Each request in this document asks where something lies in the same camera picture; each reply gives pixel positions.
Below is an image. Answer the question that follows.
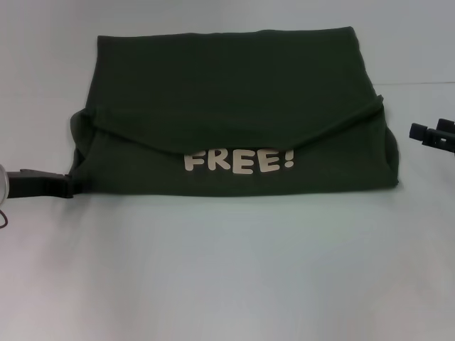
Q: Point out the dark green shirt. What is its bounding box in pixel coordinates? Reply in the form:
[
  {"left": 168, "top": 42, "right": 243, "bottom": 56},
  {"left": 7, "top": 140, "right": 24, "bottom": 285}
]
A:
[{"left": 69, "top": 27, "right": 401, "bottom": 198}]

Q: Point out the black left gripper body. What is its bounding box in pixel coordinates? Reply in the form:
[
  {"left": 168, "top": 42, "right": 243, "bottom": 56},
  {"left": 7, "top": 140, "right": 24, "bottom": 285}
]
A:
[{"left": 6, "top": 168, "right": 54, "bottom": 200}]

